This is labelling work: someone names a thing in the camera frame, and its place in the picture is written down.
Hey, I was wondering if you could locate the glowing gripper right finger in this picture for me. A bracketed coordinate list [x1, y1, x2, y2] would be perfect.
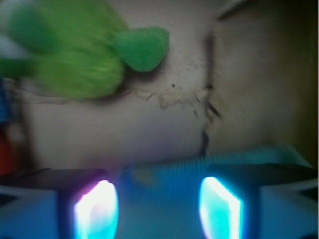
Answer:
[198, 163, 319, 239]

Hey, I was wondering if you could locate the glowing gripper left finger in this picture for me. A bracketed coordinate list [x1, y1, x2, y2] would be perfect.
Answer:
[0, 169, 119, 239]

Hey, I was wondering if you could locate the brown paper-lined cardboard box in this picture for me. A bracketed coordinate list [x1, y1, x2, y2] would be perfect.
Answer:
[0, 0, 319, 174]

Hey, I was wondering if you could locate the green plush fish toy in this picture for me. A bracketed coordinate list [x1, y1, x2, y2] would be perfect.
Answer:
[0, 0, 169, 100]

